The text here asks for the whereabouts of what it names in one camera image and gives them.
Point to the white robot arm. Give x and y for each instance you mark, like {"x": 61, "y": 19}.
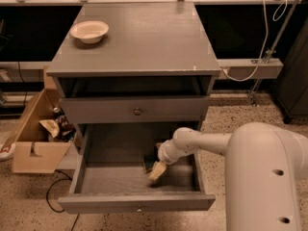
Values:
{"x": 262, "y": 163}

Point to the white ceramic bowl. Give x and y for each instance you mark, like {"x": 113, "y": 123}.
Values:
{"x": 89, "y": 32}

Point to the closed grey top drawer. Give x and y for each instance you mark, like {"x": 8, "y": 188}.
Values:
{"x": 134, "y": 109}

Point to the crumpled snack bag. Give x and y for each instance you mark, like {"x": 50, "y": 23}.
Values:
{"x": 59, "y": 128}

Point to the brown cardboard box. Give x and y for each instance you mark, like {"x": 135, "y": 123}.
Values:
{"x": 34, "y": 153}

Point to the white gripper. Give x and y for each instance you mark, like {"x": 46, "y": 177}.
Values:
{"x": 166, "y": 155}

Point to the open grey middle drawer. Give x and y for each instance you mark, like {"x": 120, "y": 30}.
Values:
{"x": 111, "y": 176}

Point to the grey metal rail beam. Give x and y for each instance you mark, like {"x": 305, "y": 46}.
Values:
{"x": 249, "y": 69}

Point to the white red shoe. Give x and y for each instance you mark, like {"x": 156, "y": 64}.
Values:
{"x": 6, "y": 152}

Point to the metal tripod stand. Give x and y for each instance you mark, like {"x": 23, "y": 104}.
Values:
{"x": 257, "y": 82}

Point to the green yellow sponge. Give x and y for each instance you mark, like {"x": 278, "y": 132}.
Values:
{"x": 149, "y": 161}

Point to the grey wooden drawer cabinet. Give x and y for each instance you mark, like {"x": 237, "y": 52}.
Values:
{"x": 150, "y": 50}

